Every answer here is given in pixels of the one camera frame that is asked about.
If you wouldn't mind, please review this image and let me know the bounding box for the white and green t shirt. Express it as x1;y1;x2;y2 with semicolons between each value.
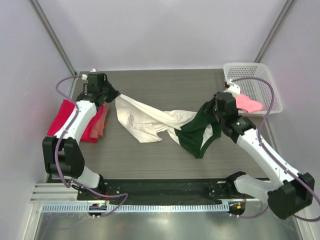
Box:
115;94;222;159

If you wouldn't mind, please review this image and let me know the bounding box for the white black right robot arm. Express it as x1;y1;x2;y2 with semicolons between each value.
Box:
205;92;315;220

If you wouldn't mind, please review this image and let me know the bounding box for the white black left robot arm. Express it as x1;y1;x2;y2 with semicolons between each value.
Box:
42;71;120;200

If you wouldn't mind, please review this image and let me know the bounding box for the pink t shirt in basket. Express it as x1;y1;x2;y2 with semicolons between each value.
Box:
235;94;265;114

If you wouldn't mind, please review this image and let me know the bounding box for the folded magenta t shirt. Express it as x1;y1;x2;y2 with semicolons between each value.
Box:
47;99;101;143

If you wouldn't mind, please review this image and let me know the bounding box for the white perforated plastic basket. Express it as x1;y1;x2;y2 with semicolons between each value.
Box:
223;62;283;117

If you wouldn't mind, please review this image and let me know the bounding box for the folded salmon t shirt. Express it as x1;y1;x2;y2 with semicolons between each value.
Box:
90;103;109;139

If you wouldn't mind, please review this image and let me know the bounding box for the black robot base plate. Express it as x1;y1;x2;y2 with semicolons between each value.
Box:
76;178;256;202

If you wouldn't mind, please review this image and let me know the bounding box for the white slotted cable duct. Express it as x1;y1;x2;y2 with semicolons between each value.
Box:
41;202;230;214

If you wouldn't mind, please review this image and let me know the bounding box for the left aluminium corner post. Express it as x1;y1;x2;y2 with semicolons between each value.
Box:
28;0;77;76

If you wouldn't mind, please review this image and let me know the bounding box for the aluminium corner post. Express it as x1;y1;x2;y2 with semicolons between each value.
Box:
28;0;77;76
254;0;297;63

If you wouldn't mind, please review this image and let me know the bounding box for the aluminium frame rail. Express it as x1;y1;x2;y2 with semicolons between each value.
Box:
30;182;83;204

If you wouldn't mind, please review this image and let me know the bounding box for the right aluminium corner post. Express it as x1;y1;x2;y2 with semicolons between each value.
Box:
254;0;297;63

